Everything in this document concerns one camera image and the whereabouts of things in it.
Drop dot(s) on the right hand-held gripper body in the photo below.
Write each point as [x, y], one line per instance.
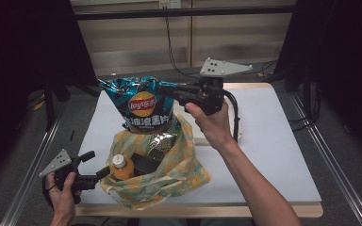
[215, 91]

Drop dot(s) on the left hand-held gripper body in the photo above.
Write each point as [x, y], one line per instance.
[58, 163]

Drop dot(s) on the black glossy box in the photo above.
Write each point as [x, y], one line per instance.
[143, 164]

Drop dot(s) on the white plastic tray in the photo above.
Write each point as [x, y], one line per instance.
[199, 138]

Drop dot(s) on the blue potato chips bag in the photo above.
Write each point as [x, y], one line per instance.
[141, 121]

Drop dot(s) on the orange slice print tote bag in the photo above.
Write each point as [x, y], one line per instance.
[176, 175]

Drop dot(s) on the person's left hand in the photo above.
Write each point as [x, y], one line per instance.
[64, 197]

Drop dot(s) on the person's right hand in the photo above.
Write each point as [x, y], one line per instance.
[215, 128]

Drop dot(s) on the orange juice bottle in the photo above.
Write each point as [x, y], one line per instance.
[122, 171]

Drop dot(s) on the black metal stand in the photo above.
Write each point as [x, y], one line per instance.
[306, 91]
[48, 106]

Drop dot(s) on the white table mat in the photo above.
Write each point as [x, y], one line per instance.
[279, 141]

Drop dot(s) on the black horizontal bar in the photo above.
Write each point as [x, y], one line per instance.
[122, 14]

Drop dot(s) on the dark curtain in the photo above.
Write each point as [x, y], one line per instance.
[28, 47]
[342, 47]

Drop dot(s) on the metal floor rail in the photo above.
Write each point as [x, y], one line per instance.
[326, 153]
[28, 179]

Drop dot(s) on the white wall outlet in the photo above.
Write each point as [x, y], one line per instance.
[169, 3]

